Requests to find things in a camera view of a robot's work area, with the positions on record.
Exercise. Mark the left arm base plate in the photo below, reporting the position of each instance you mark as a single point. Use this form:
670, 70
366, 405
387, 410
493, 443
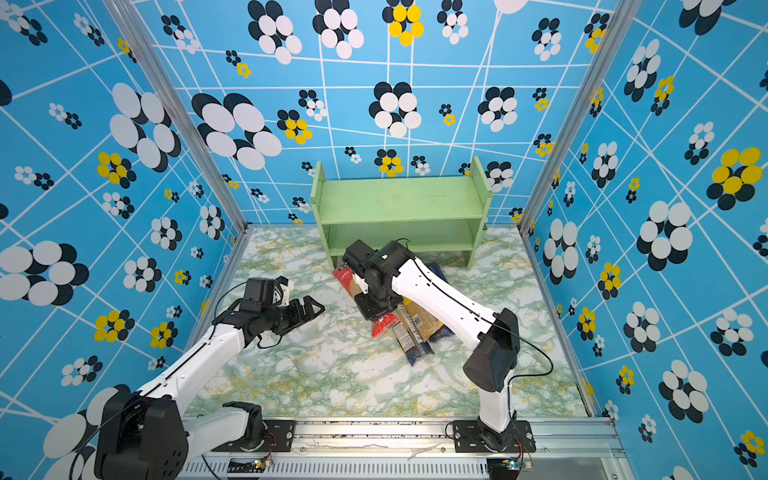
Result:
275, 436

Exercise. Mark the light green wooden shelf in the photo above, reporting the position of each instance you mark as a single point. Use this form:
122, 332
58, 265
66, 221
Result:
433, 214

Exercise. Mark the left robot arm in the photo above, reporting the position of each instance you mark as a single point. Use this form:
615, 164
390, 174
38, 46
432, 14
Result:
144, 434

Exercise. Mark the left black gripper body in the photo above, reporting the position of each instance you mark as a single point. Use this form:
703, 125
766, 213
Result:
282, 319

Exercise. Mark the aluminium front rail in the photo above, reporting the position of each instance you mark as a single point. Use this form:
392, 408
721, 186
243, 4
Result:
418, 448

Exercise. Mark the blue Barilla spaghetti box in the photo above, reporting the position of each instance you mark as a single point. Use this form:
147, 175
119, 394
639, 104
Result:
437, 275

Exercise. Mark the yellow top spaghetti bag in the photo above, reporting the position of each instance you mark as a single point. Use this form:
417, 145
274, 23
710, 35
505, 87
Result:
428, 326

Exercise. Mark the clear white-label spaghetti bag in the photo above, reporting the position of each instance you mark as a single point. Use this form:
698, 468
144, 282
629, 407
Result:
409, 339

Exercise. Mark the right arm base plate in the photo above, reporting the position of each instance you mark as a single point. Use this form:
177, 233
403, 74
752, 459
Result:
472, 436

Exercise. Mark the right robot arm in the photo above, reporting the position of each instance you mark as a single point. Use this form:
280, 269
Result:
393, 273

